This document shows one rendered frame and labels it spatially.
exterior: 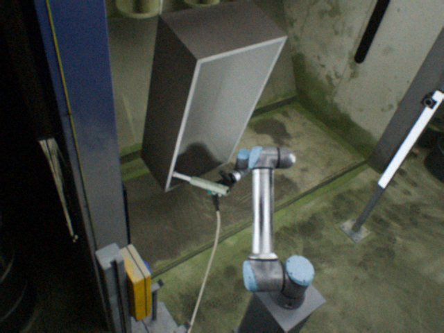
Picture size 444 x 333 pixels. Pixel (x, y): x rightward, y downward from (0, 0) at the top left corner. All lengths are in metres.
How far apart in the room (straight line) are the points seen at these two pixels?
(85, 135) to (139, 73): 2.13
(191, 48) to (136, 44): 1.65
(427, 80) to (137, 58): 2.44
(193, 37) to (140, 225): 1.65
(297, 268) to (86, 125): 1.20
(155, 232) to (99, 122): 1.77
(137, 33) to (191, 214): 1.62
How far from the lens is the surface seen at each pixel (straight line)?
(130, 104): 3.38
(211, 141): 3.04
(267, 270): 1.89
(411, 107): 3.68
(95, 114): 1.31
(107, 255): 1.01
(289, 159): 1.99
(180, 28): 1.94
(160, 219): 3.06
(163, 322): 1.83
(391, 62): 3.69
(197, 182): 2.45
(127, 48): 3.41
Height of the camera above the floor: 2.50
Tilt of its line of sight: 45 degrees down
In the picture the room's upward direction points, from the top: 10 degrees clockwise
